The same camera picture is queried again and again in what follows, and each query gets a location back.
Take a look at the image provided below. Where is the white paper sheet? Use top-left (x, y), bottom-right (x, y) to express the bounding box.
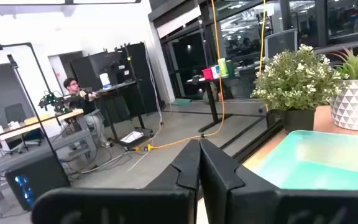
top-left (120, 130), bottom-right (144, 144)

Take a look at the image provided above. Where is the grey mesh office chair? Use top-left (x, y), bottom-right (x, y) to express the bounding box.
top-left (264, 28), bottom-right (298, 60)

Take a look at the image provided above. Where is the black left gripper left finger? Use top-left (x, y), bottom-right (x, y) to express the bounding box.
top-left (31, 139), bottom-right (201, 224)

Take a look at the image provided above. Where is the tall black cabinet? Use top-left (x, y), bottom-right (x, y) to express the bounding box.
top-left (70, 42), bottom-right (158, 116)

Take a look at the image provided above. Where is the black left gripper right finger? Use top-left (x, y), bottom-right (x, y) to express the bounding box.
top-left (199, 138), bottom-right (358, 224)

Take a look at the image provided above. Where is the white geometric patterned planter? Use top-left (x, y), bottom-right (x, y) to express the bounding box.
top-left (328, 43), bottom-right (358, 131)

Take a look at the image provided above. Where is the white-flowered plant in black pot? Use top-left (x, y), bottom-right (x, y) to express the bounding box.
top-left (250, 44), bottom-right (350, 134)

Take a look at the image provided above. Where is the red box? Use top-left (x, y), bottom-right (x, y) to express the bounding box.
top-left (201, 67), bottom-right (214, 80)

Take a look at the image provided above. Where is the black office chair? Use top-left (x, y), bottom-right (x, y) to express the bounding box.
top-left (4, 103), bottom-right (43, 153)

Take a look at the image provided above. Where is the tall black pole stand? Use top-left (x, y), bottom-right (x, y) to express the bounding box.
top-left (6, 54), bottom-right (58, 156)

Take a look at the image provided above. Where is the light wooden desk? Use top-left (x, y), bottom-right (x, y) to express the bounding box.
top-left (0, 108), bottom-right (85, 147)

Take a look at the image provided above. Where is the teal translucent plastic basket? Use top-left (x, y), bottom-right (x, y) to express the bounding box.
top-left (249, 129), bottom-right (358, 191)

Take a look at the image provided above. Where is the thin yellow hanging cable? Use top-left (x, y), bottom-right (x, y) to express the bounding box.
top-left (258, 0), bottom-right (269, 112)

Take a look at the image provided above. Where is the black rolling work table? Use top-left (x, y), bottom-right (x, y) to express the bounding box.
top-left (96, 79), bottom-right (154, 147)

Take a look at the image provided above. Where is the yellow hanging power cable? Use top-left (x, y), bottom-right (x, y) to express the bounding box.
top-left (129, 0), bottom-right (226, 152)

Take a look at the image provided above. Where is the green floor mat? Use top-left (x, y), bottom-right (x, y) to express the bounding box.
top-left (172, 98), bottom-right (193, 106)

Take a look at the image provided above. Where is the black computer tower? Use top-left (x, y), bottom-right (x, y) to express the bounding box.
top-left (4, 152), bottom-right (71, 212)

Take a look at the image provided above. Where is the black side table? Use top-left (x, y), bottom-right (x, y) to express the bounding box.
top-left (186, 76), bottom-right (262, 134)

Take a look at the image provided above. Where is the dark green cylinder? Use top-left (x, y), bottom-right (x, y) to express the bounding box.
top-left (226, 59), bottom-right (236, 78)

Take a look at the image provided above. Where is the white container with blue label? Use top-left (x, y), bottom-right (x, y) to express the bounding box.
top-left (99, 73), bottom-right (112, 90)

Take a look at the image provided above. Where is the black aluminium table rail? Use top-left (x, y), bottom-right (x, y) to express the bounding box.
top-left (232, 119), bottom-right (285, 163)

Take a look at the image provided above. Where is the person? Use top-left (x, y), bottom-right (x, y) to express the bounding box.
top-left (63, 77), bottom-right (112, 147)

